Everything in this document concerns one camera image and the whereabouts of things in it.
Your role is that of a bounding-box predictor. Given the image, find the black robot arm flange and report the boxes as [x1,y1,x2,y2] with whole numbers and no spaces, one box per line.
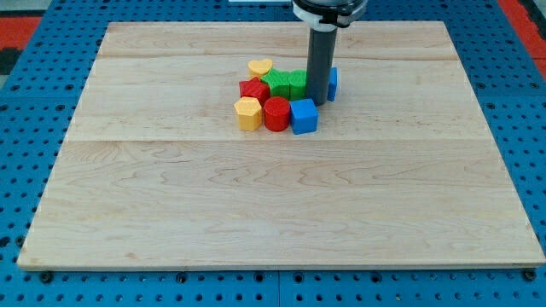
[292,0,368,32]

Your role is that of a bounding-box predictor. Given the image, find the red star block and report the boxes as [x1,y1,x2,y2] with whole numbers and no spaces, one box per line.
[239,77,270,106]

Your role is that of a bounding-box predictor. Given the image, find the green star block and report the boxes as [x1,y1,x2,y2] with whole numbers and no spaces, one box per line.
[261,68,290,99]

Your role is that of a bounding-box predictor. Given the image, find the yellow heart block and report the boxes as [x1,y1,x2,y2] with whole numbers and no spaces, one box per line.
[247,58,273,79]

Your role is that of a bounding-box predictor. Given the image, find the red cylinder block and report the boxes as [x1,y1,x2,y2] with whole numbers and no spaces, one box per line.
[264,96,291,132]

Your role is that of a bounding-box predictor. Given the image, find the yellow hexagon block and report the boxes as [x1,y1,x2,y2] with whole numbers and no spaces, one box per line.
[234,96,263,131]

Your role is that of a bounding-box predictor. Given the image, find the blue cube block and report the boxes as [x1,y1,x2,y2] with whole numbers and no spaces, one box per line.
[289,98,319,135]

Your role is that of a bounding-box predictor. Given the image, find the green rounded block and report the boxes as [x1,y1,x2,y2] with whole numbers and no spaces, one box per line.
[288,70,306,101]

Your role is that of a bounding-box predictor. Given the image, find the blue block behind rod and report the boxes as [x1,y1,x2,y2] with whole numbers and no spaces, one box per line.
[327,67,338,101]

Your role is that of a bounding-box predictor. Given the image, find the wooden board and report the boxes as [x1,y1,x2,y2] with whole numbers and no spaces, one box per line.
[18,21,545,271]

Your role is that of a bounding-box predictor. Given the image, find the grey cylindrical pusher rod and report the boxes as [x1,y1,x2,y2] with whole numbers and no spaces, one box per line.
[306,29,337,106]

